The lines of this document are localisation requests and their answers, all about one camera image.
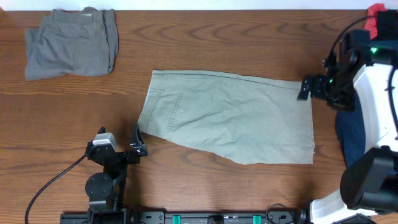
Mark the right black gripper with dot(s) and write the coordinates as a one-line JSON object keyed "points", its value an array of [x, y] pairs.
{"points": [[317, 81]]}

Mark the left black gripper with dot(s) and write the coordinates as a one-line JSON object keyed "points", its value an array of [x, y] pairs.
{"points": [[138, 147]]}

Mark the khaki beige shorts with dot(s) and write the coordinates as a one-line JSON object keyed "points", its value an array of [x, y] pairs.
{"points": [[246, 119]]}

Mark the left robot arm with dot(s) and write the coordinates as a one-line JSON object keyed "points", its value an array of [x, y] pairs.
{"points": [[106, 189]]}

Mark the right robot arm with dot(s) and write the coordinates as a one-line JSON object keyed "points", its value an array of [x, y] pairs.
{"points": [[364, 71]]}

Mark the navy blue garment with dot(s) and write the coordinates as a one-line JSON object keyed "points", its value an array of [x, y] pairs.
{"points": [[351, 134]]}

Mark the red cloth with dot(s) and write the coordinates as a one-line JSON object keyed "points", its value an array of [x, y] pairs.
{"points": [[371, 22]]}

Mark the black cloth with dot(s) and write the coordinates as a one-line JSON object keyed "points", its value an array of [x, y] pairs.
{"points": [[387, 25]]}

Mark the folded grey shorts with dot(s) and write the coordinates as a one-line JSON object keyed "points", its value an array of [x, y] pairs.
{"points": [[83, 43]]}

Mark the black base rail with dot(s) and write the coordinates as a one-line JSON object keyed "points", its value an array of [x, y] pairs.
{"points": [[275, 214]]}

